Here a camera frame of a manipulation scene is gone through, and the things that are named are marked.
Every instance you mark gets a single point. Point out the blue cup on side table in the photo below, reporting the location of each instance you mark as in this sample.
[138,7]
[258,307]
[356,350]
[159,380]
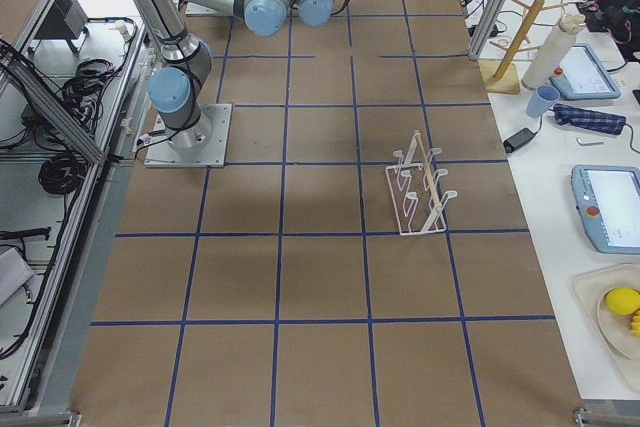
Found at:
[543,99]

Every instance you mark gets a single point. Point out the black power brick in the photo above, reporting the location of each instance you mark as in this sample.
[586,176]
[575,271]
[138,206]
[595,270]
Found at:
[518,140]

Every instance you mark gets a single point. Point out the wooden mug tree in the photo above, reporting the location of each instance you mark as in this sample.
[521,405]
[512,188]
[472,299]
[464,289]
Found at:
[502,77]

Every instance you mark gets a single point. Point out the blue checkered cloth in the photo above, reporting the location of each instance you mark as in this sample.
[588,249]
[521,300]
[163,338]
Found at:
[589,119]

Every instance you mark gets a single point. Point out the silver allen key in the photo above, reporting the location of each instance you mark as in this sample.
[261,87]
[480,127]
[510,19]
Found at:
[588,142]

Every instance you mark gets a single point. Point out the white paper roll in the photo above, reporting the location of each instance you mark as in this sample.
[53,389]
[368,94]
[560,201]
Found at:
[561,38]

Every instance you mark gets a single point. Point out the blue teach pendant far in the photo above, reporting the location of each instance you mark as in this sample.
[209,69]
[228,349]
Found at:
[581,76]

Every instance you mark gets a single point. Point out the blue teach pendant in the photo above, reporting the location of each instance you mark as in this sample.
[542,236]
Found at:
[581,76]
[607,201]

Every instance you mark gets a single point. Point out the beige side tray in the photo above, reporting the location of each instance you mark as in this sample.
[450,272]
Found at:
[589,288]

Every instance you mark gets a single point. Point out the blue teach pendant near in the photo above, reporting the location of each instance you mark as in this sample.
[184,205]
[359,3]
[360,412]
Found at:
[607,201]

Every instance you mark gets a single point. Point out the yellow lemon toy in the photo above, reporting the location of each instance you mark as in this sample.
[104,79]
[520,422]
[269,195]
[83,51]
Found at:
[622,300]

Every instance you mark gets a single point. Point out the beige plate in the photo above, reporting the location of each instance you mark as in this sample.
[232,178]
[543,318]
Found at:
[622,332]

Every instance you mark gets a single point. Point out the white wire cup rack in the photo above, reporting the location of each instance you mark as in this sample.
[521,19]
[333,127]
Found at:
[413,183]

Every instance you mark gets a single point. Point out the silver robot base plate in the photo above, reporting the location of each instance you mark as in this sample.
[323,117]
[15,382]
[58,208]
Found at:
[204,145]

